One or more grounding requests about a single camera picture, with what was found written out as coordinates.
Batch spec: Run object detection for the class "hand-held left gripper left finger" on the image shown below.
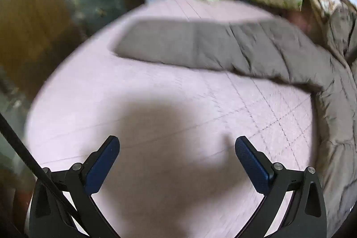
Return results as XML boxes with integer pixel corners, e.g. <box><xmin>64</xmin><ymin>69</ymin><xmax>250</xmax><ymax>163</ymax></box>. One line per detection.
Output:
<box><xmin>28</xmin><ymin>135</ymin><xmax>121</xmax><ymax>238</ymax></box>

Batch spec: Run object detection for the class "black strap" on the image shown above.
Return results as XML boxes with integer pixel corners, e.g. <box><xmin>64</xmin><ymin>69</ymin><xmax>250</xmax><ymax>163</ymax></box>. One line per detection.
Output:
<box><xmin>0</xmin><ymin>112</ymin><xmax>90</xmax><ymax>238</ymax></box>

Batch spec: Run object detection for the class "grey puffer jacket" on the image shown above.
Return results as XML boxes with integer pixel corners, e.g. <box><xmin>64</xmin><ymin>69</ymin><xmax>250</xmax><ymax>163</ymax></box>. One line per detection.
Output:
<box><xmin>115</xmin><ymin>4</ymin><xmax>357</xmax><ymax>230</ymax></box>

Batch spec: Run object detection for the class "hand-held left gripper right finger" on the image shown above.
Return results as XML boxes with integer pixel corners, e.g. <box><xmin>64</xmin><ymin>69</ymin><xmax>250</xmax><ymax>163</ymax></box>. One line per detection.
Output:
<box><xmin>235</xmin><ymin>136</ymin><xmax>327</xmax><ymax>238</ymax></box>

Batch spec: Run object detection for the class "pink sofa bed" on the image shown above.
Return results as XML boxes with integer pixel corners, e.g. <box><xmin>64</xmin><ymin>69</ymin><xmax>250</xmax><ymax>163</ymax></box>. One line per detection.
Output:
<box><xmin>25</xmin><ymin>0</ymin><xmax>321</xmax><ymax>238</ymax></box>

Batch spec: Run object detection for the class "wooden door with glass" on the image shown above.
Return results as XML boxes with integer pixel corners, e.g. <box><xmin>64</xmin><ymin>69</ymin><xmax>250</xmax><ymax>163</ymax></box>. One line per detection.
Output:
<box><xmin>0</xmin><ymin>0</ymin><xmax>145</xmax><ymax>116</ymax></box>

